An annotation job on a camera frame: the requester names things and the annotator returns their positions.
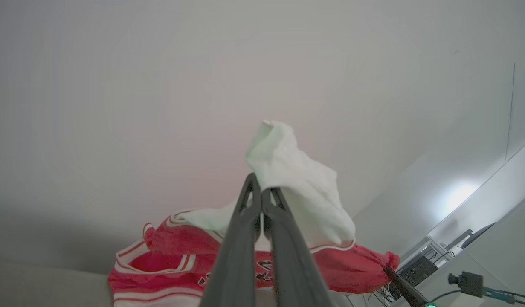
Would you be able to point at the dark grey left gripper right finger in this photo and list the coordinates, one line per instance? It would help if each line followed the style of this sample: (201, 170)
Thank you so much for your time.
(294, 264)

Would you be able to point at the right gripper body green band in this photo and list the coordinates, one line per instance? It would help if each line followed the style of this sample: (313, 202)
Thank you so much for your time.
(429, 305)

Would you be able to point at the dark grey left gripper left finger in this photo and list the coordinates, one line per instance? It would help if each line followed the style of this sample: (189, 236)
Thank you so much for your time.
(236, 256)

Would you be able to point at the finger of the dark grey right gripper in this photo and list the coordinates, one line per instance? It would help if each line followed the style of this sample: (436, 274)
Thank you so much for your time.
(404, 288)

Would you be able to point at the red and white jersey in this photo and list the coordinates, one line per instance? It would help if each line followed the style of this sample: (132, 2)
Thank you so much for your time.
(305, 187)

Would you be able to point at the black electronics box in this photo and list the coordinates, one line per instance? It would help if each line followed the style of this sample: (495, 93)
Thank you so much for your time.
(418, 270)

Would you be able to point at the white metal rack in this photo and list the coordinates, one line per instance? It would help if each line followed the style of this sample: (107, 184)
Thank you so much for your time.
(433, 247)

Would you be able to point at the black camera on mount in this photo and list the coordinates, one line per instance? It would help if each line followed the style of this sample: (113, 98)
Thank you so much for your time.
(467, 283)

